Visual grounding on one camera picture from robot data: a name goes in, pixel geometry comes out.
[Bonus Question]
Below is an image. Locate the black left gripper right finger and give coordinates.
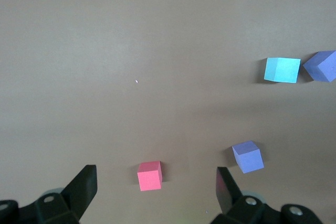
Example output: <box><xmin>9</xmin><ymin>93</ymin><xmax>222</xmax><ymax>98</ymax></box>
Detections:
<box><xmin>209</xmin><ymin>166</ymin><xmax>284</xmax><ymax>224</ymax></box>

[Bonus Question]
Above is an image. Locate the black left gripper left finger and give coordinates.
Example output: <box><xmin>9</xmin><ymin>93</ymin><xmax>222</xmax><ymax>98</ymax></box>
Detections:
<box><xmin>18</xmin><ymin>165</ymin><xmax>98</xmax><ymax>224</ymax></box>

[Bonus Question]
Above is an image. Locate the purple foam cube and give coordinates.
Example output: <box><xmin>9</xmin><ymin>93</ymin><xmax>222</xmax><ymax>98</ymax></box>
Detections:
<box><xmin>232</xmin><ymin>140</ymin><xmax>265</xmax><ymax>174</ymax></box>
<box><xmin>302</xmin><ymin>50</ymin><xmax>336</xmax><ymax>83</ymax></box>

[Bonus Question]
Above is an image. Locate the cyan foam cube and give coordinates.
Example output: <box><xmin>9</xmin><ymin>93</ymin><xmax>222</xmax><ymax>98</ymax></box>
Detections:
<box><xmin>263</xmin><ymin>57</ymin><xmax>301</xmax><ymax>84</ymax></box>

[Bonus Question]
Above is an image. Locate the red foam cube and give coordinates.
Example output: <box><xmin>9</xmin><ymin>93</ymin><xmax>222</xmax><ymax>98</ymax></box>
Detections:
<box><xmin>136</xmin><ymin>160</ymin><xmax>163</xmax><ymax>193</ymax></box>

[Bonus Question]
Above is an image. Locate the brown table cover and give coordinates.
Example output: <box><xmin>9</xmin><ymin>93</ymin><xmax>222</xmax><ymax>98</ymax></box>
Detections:
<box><xmin>0</xmin><ymin>0</ymin><xmax>336</xmax><ymax>224</ymax></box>

